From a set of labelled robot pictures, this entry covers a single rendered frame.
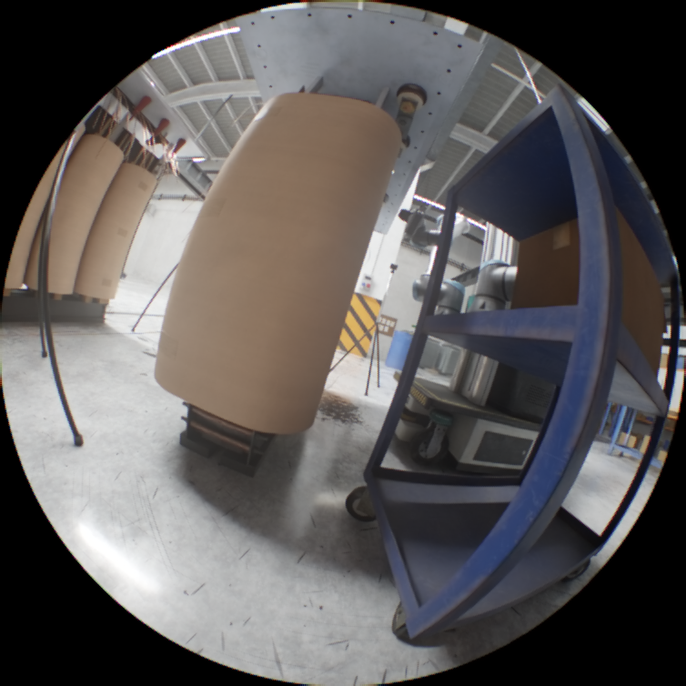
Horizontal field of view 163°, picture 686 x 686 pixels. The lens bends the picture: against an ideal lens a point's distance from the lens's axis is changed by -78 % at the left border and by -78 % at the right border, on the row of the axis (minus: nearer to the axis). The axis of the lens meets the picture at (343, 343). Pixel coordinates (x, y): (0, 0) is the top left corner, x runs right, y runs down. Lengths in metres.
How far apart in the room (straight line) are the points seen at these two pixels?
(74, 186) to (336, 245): 1.61
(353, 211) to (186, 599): 0.79
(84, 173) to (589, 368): 1.94
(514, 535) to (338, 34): 1.15
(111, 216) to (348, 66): 1.61
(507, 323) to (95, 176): 1.90
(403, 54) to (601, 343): 0.93
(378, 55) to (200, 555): 1.37
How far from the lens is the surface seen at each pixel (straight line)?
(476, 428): 1.05
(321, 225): 0.50
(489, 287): 1.09
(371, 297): 6.06
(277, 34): 1.09
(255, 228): 0.52
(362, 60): 1.03
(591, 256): 0.26
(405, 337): 5.67
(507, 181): 0.60
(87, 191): 1.79
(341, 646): 0.49
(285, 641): 0.47
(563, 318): 0.26
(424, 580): 0.46
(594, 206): 0.29
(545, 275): 0.58
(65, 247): 1.75
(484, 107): 11.21
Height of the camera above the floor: 0.45
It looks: 3 degrees down
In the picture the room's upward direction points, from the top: 17 degrees clockwise
